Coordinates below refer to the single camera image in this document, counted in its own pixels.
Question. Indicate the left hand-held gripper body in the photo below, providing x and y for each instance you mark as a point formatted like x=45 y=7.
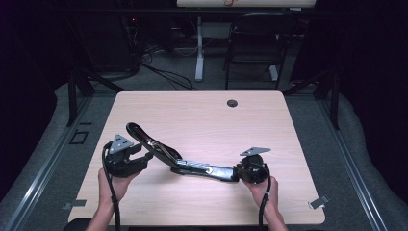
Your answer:
x=117 y=163

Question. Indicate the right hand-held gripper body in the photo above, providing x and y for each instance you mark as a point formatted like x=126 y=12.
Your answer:
x=255 y=170

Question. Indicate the black stapler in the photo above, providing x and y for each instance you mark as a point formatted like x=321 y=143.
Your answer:
x=221 y=173

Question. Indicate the person's right hand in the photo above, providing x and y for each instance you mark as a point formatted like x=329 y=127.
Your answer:
x=258 y=194

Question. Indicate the person's left hand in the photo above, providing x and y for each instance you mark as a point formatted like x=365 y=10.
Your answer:
x=122 y=189

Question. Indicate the grey tape piece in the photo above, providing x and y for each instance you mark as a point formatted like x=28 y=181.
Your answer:
x=319 y=202
x=75 y=204

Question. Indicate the black stool seat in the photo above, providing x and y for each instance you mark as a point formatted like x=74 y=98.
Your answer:
x=77 y=225

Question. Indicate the black metal stand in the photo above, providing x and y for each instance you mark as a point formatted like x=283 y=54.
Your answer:
x=72 y=96
x=334 y=102

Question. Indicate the white desk leg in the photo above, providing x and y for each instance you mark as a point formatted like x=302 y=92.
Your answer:
x=199 y=54
x=273 y=73

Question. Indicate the black folding chair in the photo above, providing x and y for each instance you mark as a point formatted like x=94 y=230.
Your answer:
x=256 y=48

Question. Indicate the aluminium floor rail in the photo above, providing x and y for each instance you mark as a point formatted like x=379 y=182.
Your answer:
x=48 y=163
x=352 y=163

